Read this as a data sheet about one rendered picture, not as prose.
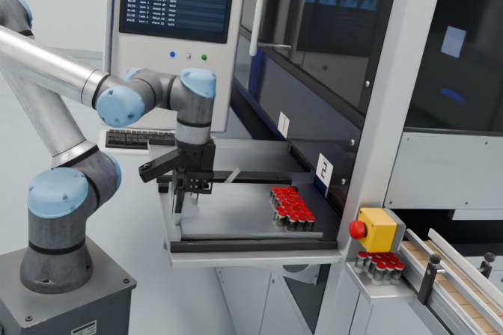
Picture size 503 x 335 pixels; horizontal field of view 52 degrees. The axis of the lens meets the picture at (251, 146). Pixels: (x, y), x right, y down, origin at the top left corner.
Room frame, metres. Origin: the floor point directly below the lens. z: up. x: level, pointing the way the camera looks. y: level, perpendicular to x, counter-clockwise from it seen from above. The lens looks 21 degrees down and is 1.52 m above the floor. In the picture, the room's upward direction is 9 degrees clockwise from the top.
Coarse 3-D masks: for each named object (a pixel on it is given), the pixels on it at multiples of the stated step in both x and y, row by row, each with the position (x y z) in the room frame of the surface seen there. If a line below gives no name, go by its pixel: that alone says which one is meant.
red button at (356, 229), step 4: (352, 224) 0.98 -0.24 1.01; (356, 224) 0.97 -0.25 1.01; (360, 224) 0.97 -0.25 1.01; (352, 228) 0.97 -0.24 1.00; (356, 228) 0.96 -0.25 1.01; (360, 228) 0.96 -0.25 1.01; (364, 228) 0.97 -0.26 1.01; (352, 232) 0.97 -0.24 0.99; (356, 232) 0.96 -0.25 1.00; (360, 232) 0.96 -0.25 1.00; (364, 232) 0.96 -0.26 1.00; (352, 236) 0.97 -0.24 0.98; (356, 236) 0.96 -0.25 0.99; (360, 236) 0.96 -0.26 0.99
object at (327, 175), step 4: (320, 156) 1.26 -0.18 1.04; (320, 160) 1.25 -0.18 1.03; (324, 160) 1.23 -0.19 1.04; (320, 164) 1.25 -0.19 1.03; (328, 164) 1.21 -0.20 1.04; (320, 168) 1.24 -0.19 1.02; (324, 168) 1.22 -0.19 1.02; (328, 168) 1.20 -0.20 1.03; (332, 168) 1.18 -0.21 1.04; (316, 172) 1.26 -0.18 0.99; (320, 172) 1.24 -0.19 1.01; (324, 172) 1.22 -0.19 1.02; (328, 172) 1.20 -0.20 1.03; (320, 176) 1.23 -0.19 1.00; (324, 176) 1.21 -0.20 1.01; (328, 176) 1.19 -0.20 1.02; (324, 180) 1.21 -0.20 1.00; (328, 180) 1.19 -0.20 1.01; (328, 184) 1.19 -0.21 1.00
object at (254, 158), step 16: (224, 144) 1.62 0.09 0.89; (240, 144) 1.64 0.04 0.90; (256, 144) 1.65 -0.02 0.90; (272, 144) 1.67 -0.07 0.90; (224, 160) 1.51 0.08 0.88; (240, 160) 1.53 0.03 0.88; (256, 160) 1.55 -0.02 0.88; (272, 160) 1.58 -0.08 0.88; (288, 160) 1.60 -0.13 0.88; (256, 176) 1.39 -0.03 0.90; (272, 176) 1.41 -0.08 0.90; (288, 176) 1.42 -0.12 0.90; (304, 176) 1.44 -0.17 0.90
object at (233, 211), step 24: (168, 192) 1.22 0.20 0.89; (216, 192) 1.27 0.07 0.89; (240, 192) 1.29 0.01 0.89; (264, 192) 1.31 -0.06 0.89; (192, 216) 1.13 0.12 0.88; (216, 216) 1.14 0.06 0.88; (240, 216) 1.16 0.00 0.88; (264, 216) 1.18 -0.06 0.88; (192, 240) 0.99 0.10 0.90; (216, 240) 1.01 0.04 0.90
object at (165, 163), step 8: (176, 152) 1.04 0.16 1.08; (184, 152) 1.03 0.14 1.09; (152, 160) 1.04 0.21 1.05; (160, 160) 1.03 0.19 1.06; (168, 160) 1.01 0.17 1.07; (176, 160) 1.02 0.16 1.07; (184, 160) 1.02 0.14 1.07; (144, 168) 1.01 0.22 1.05; (152, 168) 1.00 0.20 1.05; (160, 168) 1.01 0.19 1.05; (168, 168) 1.01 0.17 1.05; (144, 176) 1.00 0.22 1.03; (152, 176) 1.00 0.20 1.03
